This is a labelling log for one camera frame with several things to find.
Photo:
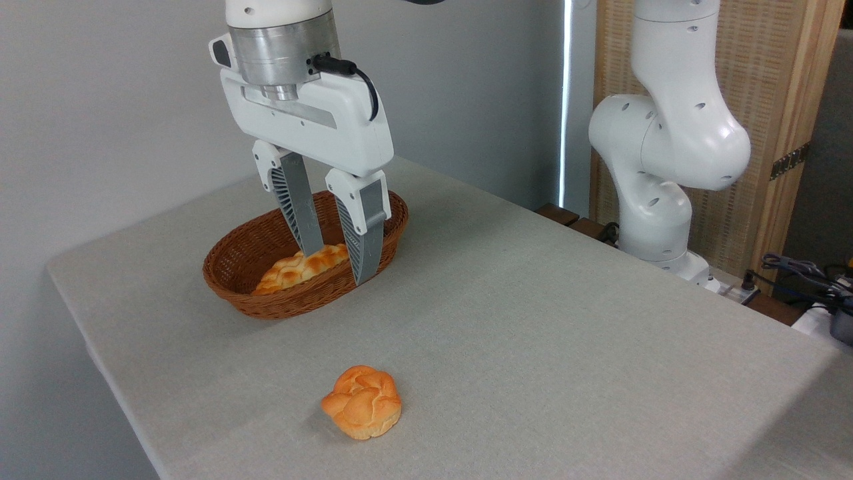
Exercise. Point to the round knotted bread roll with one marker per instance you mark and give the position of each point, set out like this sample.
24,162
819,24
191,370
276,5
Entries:
363,403

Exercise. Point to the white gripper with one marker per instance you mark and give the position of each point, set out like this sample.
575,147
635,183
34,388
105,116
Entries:
333,133

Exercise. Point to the metal screen hinge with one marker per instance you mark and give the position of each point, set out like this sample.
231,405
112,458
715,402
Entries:
790,161

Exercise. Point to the wooden woven screen panel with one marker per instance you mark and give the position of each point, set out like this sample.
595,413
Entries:
756,80

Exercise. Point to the long braided bread loaf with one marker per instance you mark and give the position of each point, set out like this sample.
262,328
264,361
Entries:
293,268

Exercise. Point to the brown wicker oval basket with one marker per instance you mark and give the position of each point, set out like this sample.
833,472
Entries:
253,246

